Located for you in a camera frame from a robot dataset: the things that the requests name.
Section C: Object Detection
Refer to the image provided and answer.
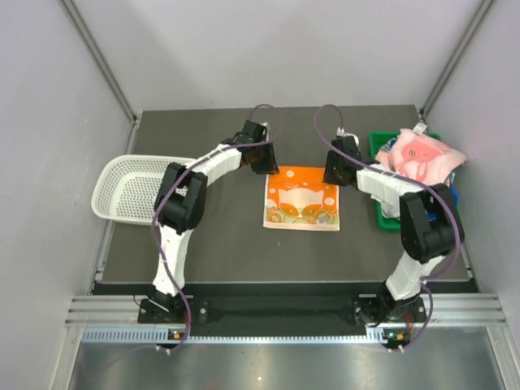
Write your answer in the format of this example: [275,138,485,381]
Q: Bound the orange fox pattern towel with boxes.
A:
[263,166,340,232]

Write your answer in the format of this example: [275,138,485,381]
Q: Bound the pink patterned towel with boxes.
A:
[375,128,466,185]

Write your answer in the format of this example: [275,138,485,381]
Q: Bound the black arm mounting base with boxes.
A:
[137,295,426,336]

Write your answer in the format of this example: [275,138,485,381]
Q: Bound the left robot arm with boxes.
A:
[138,119,279,323]

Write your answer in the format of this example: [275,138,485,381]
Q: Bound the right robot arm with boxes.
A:
[324,127,465,324]

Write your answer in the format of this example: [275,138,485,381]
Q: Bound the green plastic bin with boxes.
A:
[357,132,443,232]

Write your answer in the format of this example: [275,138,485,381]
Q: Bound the blue patterned towel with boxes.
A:
[444,171,459,206]

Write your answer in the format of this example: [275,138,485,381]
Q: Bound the white perforated plastic basket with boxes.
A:
[91,154,194,226]

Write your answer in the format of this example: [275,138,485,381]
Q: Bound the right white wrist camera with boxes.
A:
[336,127,359,145]

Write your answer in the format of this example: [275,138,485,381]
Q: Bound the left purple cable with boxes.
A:
[149,103,284,353]

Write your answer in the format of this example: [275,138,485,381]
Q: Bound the purple cable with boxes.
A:
[314,103,466,353]
[149,103,284,353]

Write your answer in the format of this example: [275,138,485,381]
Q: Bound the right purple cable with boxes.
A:
[314,103,466,353]

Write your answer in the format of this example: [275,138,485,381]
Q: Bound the grey slotted cable duct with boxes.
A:
[81,327,405,345]

